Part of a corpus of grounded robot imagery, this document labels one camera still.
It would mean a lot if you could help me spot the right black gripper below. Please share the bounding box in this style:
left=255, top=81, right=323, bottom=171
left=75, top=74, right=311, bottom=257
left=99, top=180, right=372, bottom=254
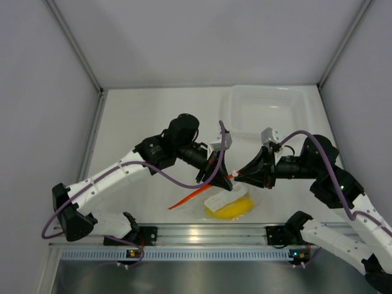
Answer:
left=234, top=146, right=319, bottom=189

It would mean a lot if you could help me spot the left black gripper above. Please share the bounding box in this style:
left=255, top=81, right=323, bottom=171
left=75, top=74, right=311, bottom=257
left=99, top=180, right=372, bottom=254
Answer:
left=175, top=142, right=232, bottom=192

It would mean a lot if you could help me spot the clear zip bag orange seal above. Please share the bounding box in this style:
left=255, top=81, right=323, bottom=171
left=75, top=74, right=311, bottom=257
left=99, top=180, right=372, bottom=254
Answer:
left=168, top=175, right=263, bottom=222

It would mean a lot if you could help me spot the yellow fake banana bunch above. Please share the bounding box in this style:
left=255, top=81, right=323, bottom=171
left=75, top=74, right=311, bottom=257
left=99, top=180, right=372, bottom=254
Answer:
left=204, top=197, right=254, bottom=220

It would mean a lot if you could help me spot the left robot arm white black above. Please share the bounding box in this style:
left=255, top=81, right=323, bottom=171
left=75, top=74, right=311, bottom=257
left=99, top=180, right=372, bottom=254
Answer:
left=51, top=113, right=233, bottom=245

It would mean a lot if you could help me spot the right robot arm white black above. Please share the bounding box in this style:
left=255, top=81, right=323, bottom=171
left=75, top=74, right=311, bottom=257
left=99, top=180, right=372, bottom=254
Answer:
left=234, top=130, right=391, bottom=293

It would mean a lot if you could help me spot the white plastic basket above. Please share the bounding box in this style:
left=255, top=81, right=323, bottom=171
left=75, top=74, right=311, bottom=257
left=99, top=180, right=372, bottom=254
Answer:
left=219, top=85, right=313, bottom=145

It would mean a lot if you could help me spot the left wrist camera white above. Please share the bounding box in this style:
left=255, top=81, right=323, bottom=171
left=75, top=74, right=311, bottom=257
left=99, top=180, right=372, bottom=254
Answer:
left=207, top=130, right=232, bottom=152

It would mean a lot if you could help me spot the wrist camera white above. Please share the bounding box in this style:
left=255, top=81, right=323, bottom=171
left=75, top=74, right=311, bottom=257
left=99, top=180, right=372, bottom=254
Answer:
left=261, top=127, right=280, bottom=147
left=207, top=130, right=232, bottom=152

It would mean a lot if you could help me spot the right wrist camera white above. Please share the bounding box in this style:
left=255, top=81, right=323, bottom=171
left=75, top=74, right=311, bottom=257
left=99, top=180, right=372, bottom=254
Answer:
left=261, top=127, right=280, bottom=147

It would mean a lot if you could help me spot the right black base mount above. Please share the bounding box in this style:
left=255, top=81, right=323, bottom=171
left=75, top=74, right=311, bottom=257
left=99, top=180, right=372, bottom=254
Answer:
left=265, top=225, right=305, bottom=247

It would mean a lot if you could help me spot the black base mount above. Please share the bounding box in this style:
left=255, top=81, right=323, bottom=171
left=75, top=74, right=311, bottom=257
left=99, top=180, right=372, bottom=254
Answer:
left=122, top=226, right=157, bottom=246
left=265, top=225, right=305, bottom=247

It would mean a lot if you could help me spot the aluminium mounting rail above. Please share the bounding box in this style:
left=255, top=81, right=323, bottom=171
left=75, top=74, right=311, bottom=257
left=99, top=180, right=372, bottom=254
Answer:
left=48, top=222, right=362, bottom=249

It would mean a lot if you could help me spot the white slotted cable duct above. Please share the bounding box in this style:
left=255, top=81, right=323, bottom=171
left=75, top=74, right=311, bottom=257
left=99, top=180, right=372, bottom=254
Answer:
left=61, top=248, right=309, bottom=262

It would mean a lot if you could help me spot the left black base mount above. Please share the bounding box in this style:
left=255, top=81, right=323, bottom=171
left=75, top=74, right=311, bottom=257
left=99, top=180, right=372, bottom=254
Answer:
left=122, top=226, right=157, bottom=246

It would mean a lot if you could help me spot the right aluminium frame post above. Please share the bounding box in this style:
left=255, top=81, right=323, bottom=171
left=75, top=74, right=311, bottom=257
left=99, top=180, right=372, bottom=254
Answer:
left=317, top=0, right=375, bottom=91

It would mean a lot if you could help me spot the aluminium frame post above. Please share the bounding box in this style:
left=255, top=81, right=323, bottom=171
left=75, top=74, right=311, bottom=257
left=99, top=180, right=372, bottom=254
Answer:
left=43, top=1, right=107, bottom=181
left=317, top=0, right=375, bottom=91

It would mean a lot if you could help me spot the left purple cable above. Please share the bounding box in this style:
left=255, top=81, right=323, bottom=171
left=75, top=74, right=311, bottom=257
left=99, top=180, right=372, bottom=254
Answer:
left=41, top=120, right=229, bottom=239

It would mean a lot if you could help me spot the left aluminium frame post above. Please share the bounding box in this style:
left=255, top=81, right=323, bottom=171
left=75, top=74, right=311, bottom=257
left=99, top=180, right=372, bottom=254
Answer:
left=43, top=1, right=107, bottom=181

